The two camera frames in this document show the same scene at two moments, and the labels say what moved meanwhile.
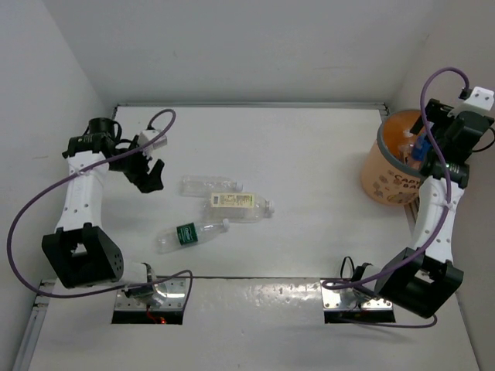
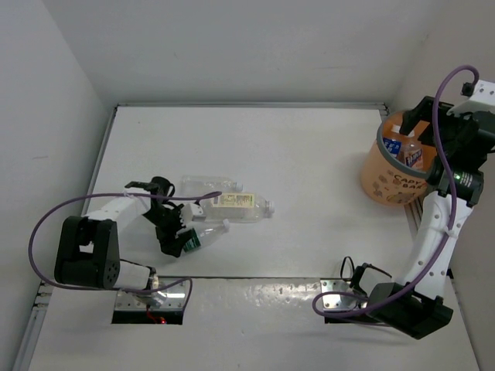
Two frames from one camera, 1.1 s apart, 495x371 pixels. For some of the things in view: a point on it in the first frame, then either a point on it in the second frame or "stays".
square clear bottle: (406, 152) to (414, 154)
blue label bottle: (421, 147) to (393, 147)
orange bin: (390, 175) stays
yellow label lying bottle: (237, 207) stays
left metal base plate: (175, 292) stays
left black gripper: (147, 182) to (168, 243)
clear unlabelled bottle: (195, 185) stays
